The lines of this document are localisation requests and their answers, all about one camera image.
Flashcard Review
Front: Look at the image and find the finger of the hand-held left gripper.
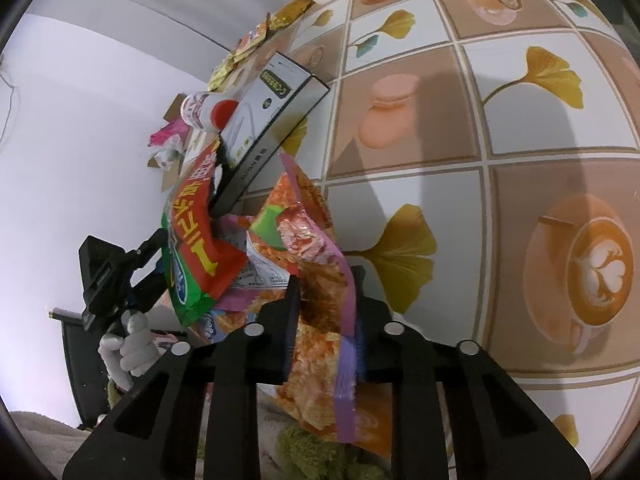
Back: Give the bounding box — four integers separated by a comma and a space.
125, 228, 170, 271
130, 271, 174, 314

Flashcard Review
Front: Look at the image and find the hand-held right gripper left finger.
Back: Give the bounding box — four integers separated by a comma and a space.
61, 275, 303, 480

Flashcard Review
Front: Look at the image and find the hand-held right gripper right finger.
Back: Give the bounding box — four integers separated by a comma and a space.
345, 265, 593, 480

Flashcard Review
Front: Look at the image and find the orange purple-striped snack bag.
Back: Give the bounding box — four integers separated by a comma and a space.
245, 152, 396, 446

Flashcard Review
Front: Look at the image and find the person's left hand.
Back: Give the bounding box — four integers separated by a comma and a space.
98, 312, 161, 391

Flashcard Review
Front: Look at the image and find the red green snack bag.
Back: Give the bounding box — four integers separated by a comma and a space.
161, 137, 251, 328

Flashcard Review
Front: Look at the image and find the blue snack packet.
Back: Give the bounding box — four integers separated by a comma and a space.
199, 310, 247, 347

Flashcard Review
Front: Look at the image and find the brown cardboard box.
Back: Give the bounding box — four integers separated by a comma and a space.
147, 95, 211, 192

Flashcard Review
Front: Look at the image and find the white green plastic wrapper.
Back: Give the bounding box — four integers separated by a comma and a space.
154, 135, 183, 171

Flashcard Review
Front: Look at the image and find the pink wrapper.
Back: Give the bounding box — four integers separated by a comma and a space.
150, 119, 188, 148

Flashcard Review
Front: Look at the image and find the green fuzzy cloth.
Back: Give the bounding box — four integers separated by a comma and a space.
275, 425, 386, 480

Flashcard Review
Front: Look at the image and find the red white cup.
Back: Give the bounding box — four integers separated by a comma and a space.
180, 91, 241, 132

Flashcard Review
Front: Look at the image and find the beige blanket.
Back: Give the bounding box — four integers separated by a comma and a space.
10, 410, 101, 480

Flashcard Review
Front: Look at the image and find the black white flat box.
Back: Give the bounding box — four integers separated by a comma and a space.
207, 52, 331, 216

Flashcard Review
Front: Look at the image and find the pale yellow snack packet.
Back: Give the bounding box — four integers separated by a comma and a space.
207, 52, 246, 91

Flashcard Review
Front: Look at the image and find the patterned tablecloth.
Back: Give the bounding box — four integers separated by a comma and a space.
240, 0, 640, 480

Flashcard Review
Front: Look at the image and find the orange snack packet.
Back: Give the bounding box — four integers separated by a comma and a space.
232, 17, 271, 61

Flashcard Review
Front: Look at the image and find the gold snack packet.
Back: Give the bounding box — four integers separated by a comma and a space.
267, 0, 316, 31

